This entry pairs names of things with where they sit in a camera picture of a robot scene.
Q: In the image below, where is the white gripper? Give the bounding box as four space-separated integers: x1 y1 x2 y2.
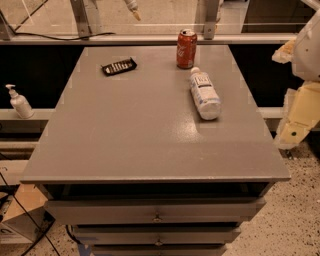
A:
272 13 320 150

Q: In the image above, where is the clear plastic water bottle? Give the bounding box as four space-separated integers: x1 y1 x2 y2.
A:
190 67 221 120

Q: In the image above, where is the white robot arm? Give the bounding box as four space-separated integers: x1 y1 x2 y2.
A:
272 0 320 150

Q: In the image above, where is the white pump dispenser bottle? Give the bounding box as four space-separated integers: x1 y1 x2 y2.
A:
6 84 34 119

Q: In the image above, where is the red soda can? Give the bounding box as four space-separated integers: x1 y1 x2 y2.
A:
176 29 197 69

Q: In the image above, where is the black snack tray packet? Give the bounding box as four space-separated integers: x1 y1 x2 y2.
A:
101 58 137 77

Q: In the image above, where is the white hanging tool tip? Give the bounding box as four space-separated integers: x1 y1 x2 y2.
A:
124 0 141 21

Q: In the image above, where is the grey drawer cabinet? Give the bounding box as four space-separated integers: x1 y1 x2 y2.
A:
23 45 290 256

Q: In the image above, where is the cardboard box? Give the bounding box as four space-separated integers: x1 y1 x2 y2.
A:
0 184 47 244

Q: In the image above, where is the grey metal bracket right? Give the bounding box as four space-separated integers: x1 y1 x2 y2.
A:
194 0 221 40

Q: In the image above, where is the grey metal bracket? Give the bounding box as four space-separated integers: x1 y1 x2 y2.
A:
70 0 102 38
194 0 221 40

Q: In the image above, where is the grey metal bracket left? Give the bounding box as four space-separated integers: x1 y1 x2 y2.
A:
70 0 102 38

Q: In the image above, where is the black cable on ledge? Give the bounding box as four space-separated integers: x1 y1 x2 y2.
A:
13 31 116 42

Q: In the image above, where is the black floor cable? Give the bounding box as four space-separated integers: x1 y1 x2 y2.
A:
0 171 63 256

